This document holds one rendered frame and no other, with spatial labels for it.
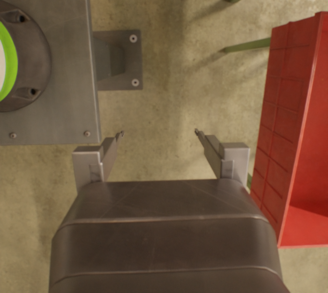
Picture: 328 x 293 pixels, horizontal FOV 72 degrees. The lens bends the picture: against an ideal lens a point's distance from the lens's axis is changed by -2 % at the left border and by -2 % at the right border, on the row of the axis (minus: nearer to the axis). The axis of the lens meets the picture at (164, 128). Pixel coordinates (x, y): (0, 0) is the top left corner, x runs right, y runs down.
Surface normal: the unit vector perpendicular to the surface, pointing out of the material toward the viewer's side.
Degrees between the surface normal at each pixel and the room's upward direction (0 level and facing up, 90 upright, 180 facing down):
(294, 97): 90
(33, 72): 69
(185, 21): 0
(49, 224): 0
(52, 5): 0
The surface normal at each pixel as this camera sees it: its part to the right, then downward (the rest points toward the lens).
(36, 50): 0.92, 0.00
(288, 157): -1.00, -0.01
